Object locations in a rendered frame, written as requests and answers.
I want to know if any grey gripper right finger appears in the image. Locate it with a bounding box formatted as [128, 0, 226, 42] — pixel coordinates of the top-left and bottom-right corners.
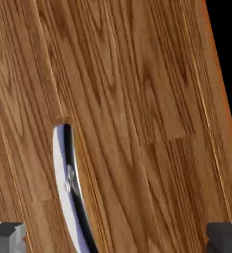
[205, 221, 232, 253]

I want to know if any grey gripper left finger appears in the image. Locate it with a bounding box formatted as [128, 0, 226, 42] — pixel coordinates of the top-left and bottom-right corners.
[0, 221, 27, 253]

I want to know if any wooden drawer front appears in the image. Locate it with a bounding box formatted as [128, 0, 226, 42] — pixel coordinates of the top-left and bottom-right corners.
[0, 0, 232, 253]

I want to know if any curved shiny metal drawer handle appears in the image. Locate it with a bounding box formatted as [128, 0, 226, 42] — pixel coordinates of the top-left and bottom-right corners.
[52, 124, 99, 253]

